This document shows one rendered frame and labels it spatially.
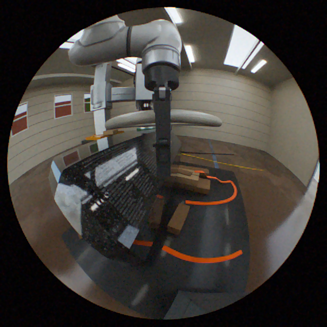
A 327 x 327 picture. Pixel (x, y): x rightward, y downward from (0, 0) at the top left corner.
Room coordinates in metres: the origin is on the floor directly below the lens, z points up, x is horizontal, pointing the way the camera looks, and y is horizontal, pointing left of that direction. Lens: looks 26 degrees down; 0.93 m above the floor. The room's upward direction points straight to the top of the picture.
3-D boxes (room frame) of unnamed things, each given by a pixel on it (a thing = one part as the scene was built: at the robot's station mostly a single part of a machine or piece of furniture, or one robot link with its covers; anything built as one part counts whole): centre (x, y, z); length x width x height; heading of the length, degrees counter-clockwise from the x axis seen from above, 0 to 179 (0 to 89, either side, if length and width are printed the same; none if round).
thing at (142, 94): (1.15, 0.20, 1.32); 0.36 x 0.22 x 0.45; 16
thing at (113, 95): (1.47, 0.74, 1.36); 0.74 x 0.34 x 0.25; 122
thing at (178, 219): (0.54, -0.15, 0.07); 0.30 x 0.12 x 0.12; 153
